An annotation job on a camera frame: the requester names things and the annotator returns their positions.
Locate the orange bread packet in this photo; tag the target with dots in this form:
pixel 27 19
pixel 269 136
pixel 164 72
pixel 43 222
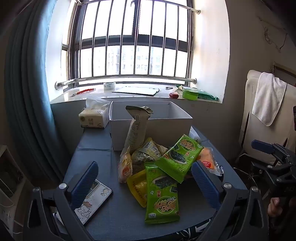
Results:
pixel 126 169
pixel 208 160

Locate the blue-grey tablecloth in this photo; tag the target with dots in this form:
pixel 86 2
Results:
pixel 115 220

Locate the phone with cartoon case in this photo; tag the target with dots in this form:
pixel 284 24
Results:
pixel 97 199

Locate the white towel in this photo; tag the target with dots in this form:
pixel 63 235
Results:
pixel 269 97

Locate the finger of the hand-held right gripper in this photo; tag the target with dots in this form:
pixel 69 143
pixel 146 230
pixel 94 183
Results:
pixel 272 172
pixel 261 146

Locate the tall pale snack bag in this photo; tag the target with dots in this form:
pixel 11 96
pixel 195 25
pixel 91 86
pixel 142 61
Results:
pixel 136 132

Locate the clear tape roll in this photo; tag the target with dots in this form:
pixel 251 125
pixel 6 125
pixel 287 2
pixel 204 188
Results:
pixel 109 85

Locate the flat cardboard sheet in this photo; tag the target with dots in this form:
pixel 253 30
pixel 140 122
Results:
pixel 136 90

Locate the green seaweed packet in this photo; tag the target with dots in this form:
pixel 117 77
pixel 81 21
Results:
pixel 178 157
pixel 161 201

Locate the white cardboard box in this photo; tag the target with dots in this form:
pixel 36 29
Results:
pixel 161 132

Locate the small red case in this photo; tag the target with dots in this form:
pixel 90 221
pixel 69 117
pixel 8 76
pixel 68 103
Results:
pixel 174 95

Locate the cream upholstered chair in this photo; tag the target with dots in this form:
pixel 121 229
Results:
pixel 246 129

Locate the clear plastic wrapper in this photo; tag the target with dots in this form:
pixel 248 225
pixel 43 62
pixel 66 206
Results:
pixel 194 134

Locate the tissue pack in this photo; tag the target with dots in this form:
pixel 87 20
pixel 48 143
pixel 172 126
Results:
pixel 92 118

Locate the steel window guard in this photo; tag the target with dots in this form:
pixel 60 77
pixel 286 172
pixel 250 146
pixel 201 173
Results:
pixel 129 77

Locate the yellow snack packet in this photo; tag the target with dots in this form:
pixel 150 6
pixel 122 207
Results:
pixel 137 187

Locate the white shelf unit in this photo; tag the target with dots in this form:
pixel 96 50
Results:
pixel 11 185

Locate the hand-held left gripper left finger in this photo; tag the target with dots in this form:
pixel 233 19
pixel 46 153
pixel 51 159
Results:
pixel 84 184

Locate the blue curtain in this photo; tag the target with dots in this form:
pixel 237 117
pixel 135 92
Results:
pixel 27 92

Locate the green plastic bag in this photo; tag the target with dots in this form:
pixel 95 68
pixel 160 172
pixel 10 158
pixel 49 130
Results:
pixel 208 96

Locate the person's right hand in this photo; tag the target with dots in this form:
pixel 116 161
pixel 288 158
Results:
pixel 275 206

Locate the pale nut print snack packet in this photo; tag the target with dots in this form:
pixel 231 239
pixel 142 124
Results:
pixel 150 147

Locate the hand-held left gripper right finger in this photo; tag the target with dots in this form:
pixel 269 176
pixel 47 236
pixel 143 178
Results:
pixel 205 185

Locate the green round container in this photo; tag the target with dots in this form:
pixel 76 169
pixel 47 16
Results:
pixel 190 94

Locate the dark patterned snack packet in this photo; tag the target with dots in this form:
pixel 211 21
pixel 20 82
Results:
pixel 141 158

